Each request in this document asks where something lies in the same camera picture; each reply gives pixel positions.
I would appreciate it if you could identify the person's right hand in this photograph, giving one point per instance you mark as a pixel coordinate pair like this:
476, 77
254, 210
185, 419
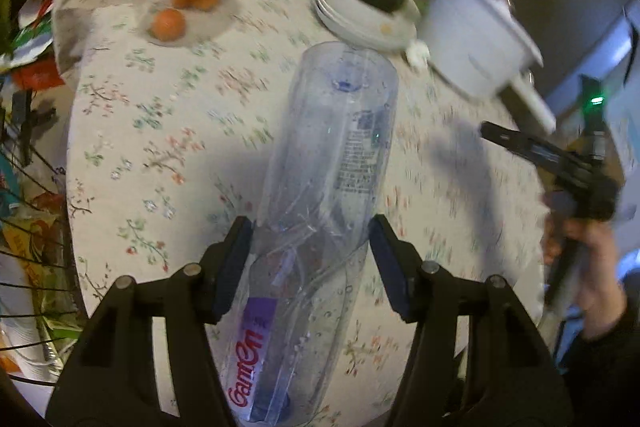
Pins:
595, 267

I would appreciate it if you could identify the white electric pot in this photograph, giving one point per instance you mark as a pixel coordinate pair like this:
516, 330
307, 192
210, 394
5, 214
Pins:
470, 42

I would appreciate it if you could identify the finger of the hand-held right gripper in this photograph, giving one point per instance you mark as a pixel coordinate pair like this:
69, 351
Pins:
520, 144

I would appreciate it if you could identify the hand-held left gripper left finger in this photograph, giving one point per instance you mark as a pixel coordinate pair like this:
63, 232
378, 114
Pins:
232, 267

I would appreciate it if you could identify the person's right forearm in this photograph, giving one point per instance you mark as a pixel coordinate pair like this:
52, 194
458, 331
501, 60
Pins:
605, 372

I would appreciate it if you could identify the white tissue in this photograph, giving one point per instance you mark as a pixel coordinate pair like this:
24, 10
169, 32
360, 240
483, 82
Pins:
417, 53

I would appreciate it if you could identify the red flat package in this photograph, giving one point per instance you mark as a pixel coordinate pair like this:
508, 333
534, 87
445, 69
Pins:
40, 74

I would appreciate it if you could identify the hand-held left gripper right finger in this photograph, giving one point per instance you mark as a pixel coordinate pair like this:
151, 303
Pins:
390, 267

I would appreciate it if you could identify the clear plastic bottle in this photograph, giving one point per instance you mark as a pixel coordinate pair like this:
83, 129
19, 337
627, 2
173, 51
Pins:
325, 132

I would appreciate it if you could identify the green package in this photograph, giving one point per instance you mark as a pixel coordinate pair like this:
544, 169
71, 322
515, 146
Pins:
32, 39

